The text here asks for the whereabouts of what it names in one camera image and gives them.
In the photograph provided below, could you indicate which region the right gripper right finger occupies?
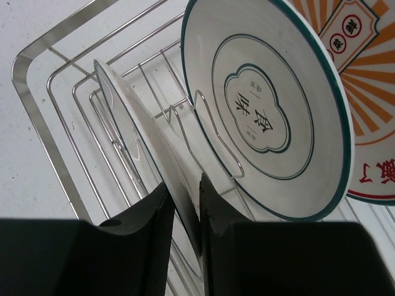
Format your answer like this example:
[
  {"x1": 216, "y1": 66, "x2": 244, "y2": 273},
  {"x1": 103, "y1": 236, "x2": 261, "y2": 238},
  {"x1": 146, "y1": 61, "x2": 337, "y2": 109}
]
[{"x1": 199, "y1": 175, "x2": 394, "y2": 295}]

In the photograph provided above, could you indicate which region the metal wire dish rack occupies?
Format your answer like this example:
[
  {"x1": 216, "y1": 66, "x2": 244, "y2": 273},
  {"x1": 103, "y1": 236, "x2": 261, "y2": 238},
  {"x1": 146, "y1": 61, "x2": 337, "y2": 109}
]
[{"x1": 12, "y1": 1, "x2": 394, "y2": 280}]

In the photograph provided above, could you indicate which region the white green-rimmed plate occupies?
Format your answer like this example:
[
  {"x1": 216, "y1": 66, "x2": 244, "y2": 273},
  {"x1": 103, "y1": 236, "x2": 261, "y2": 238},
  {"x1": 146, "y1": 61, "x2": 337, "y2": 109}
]
[
  {"x1": 93, "y1": 59, "x2": 202, "y2": 257},
  {"x1": 181, "y1": 1, "x2": 355, "y2": 221}
]

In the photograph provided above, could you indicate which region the orange sunburst pattern plate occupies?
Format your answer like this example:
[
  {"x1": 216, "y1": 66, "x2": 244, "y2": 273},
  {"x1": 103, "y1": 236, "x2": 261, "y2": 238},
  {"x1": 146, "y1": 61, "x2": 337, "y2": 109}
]
[{"x1": 292, "y1": 1, "x2": 394, "y2": 206}]

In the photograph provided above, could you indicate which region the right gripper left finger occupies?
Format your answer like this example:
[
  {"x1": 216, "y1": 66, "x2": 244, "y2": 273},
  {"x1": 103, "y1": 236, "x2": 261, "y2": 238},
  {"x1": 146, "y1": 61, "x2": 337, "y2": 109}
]
[{"x1": 1, "y1": 184, "x2": 175, "y2": 295}]

